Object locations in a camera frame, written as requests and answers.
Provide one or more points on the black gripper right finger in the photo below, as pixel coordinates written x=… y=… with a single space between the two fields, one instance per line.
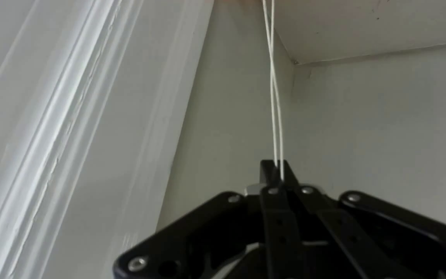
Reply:
x=368 y=232

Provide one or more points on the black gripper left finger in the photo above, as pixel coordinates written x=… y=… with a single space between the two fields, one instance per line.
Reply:
x=280 y=232

